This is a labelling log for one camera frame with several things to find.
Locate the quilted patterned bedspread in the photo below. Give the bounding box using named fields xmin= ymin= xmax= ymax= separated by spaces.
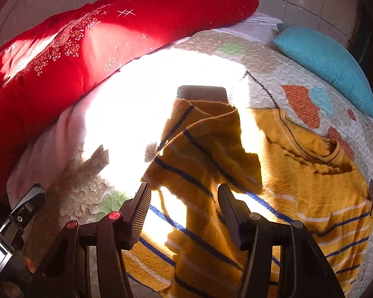
xmin=19 ymin=29 xmax=373 ymax=298

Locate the red embroidered pillow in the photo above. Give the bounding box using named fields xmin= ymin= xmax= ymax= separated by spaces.
xmin=0 ymin=0 xmax=260 ymax=202

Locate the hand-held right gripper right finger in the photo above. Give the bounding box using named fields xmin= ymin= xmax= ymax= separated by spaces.
xmin=217 ymin=183 xmax=346 ymax=298

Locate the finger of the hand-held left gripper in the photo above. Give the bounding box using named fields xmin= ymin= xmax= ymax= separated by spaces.
xmin=0 ymin=184 xmax=46 ymax=281

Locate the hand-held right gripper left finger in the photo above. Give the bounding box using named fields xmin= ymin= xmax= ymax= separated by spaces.
xmin=25 ymin=182 xmax=152 ymax=298

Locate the teal ribbed pillow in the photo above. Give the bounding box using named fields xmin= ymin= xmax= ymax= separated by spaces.
xmin=273 ymin=23 xmax=373 ymax=120

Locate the grey rectangular box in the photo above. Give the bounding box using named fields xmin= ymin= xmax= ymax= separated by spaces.
xmin=177 ymin=85 xmax=229 ymax=107

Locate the yellow striped knit sweater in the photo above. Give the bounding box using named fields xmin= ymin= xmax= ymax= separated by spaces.
xmin=124 ymin=98 xmax=373 ymax=298

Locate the pink bed sheet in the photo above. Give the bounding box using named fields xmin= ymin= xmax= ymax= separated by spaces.
xmin=5 ymin=12 xmax=285 ymax=204

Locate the dark wooden furniture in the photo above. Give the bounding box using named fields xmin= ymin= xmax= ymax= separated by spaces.
xmin=350 ymin=0 xmax=373 ymax=106

